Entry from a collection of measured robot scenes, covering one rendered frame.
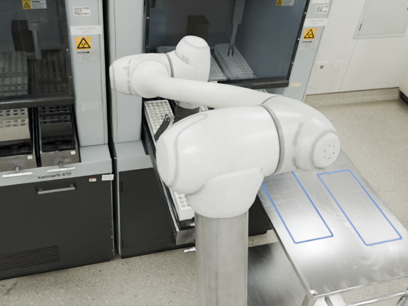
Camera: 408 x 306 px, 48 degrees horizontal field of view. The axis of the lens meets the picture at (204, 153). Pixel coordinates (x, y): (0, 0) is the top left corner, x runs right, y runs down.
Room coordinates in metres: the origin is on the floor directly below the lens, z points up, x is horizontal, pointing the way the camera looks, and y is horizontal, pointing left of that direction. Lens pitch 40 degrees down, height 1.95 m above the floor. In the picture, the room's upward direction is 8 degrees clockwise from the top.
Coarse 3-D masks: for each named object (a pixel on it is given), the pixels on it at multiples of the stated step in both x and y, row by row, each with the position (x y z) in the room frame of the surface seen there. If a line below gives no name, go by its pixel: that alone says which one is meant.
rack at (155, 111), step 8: (144, 104) 1.53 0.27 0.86; (152, 104) 1.53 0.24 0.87; (160, 104) 1.54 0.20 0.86; (168, 104) 1.55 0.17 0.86; (144, 112) 1.52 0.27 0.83; (152, 112) 1.48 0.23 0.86; (160, 112) 1.49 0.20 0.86; (168, 112) 1.50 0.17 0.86; (152, 120) 1.44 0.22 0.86; (160, 120) 1.43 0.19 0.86; (152, 128) 1.38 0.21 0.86; (152, 136) 1.38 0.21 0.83
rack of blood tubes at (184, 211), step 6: (174, 192) 1.06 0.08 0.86; (174, 198) 1.08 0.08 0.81; (180, 198) 1.04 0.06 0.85; (180, 204) 1.01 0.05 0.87; (186, 204) 1.01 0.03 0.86; (180, 210) 0.98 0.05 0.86; (186, 210) 0.99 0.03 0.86; (192, 210) 0.99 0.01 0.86; (180, 216) 0.98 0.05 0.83; (186, 216) 0.99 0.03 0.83; (192, 216) 0.99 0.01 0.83
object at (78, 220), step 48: (96, 0) 1.39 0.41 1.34; (96, 48) 1.38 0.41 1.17; (96, 96) 1.38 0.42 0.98; (96, 144) 1.38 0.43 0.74; (0, 192) 1.15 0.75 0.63; (48, 192) 1.21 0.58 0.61; (96, 192) 1.29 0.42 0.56; (0, 240) 1.14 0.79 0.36; (48, 240) 1.20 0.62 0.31; (96, 240) 1.28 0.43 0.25
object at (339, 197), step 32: (288, 192) 1.17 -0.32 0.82; (320, 192) 1.20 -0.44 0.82; (352, 192) 1.22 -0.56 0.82; (288, 224) 1.02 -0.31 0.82; (320, 224) 1.04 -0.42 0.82; (352, 224) 1.06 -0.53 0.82; (384, 224) 1.09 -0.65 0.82; (256, 256) 1.29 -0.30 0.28; (288, 256) 0.90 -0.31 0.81; (320, 256) 0.91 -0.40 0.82; (352, 256) 0.93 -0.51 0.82; (384, 256) 0.94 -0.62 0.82; (256, 288) 1.13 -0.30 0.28; (288, 288) 1.15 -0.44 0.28; (320, 288) 0.79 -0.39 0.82; (352, 288) 0.81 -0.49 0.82
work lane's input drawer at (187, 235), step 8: (144, 120) 1.49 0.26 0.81; (144, 128) 1.45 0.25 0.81; (144, 136) 1.43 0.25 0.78; (152, 144) 1.34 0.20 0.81; (152, 152) 1.31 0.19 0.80; (152, 160) 1.29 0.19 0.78; (160, 184) 1.16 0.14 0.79; (168, 192) 1.10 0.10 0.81; (168, 200) 1.07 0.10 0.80; (168, 208) 1.05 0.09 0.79; (176, 216) 1.00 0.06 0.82; (176, 224) 0.97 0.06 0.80; (184, 224) 0.97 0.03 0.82; (192, 224) 0.97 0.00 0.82; (176, 232) 0.95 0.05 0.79; (184, 232) 0.95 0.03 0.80; (192, 232) 0.96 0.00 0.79; (176, 240) 0.94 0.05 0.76; (184, 240) 0.95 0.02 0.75; (192, 240) 0.96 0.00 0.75; (192, 248) 0.92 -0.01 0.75
